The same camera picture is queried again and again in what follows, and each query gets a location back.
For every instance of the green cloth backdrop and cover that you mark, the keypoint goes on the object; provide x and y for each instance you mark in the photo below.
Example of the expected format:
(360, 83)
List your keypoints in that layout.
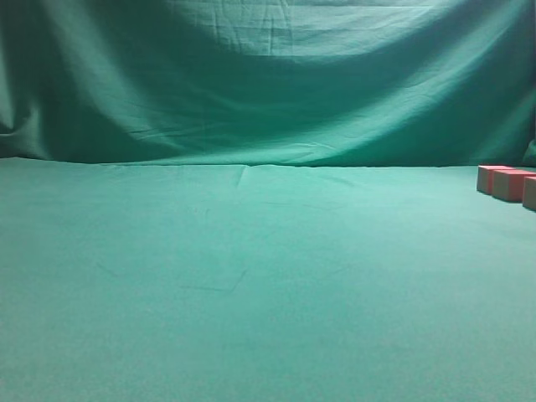
(265, 201)

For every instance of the pink cube far back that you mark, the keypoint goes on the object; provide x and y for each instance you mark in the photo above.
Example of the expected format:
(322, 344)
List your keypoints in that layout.
(485, 177)

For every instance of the pink cube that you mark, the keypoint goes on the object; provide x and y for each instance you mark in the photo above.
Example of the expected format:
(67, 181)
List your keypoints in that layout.
(508, 184)
(485, 177)

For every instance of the pink cube middle right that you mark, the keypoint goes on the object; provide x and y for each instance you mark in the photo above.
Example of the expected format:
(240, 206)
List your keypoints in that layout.
(508, 184)

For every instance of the pink cube right edge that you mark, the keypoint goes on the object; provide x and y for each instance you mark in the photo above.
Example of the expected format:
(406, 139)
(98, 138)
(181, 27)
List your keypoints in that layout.
(529, 193)

